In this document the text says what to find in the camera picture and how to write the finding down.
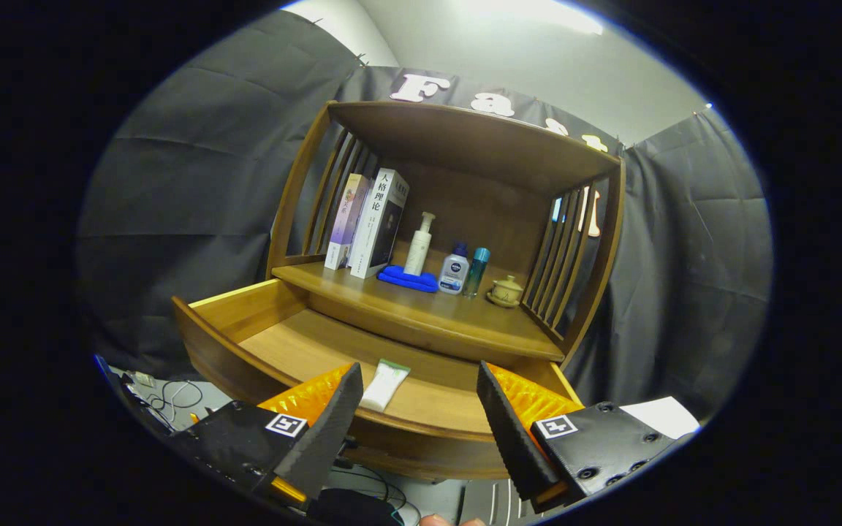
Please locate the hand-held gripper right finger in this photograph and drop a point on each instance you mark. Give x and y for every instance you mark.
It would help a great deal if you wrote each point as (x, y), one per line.
(512, 446)

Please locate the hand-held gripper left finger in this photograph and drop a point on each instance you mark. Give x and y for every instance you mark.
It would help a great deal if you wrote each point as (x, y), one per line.
(330, 438)

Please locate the white green tube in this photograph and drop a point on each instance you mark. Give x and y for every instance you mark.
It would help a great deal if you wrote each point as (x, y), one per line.
(384, 386)

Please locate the brown wooden drawer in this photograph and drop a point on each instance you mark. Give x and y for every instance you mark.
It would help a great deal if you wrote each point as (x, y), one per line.
(304, 343)

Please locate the brown wooden countertop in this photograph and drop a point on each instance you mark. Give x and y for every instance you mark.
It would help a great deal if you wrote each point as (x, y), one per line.
(406, 310)

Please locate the brown wooden cabinet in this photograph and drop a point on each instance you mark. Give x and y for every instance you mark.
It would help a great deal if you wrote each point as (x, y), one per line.
(479, 146)

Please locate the grey ribbed panel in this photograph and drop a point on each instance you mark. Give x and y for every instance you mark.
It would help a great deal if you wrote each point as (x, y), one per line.
(494, 500)

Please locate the white flat panel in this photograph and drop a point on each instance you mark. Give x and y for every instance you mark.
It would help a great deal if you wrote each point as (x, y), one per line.
(658, 416)

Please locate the beige lidded teacup with saucer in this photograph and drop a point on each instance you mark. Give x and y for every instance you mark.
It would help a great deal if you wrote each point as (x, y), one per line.
(506, 292)

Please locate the blue folded cloth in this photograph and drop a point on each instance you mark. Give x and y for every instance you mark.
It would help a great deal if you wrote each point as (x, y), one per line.
(406, 279)

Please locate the slim teal bottle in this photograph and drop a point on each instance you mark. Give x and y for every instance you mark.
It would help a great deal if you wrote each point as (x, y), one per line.
(476, 272)

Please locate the white bottle blue pump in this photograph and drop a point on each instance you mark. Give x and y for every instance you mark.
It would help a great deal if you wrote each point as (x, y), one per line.
(454, 272)

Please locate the white power strip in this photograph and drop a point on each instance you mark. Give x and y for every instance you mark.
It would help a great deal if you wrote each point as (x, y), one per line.
(143, 380)

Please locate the purple book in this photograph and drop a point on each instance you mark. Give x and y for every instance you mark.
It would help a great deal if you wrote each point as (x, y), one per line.
(344, 223)

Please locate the thick white book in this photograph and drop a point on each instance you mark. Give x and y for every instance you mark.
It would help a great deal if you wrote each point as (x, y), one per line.
(381, 219)

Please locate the black backdrop cloth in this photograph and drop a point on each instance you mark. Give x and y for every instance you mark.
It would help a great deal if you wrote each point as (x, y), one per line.
(194, 183)

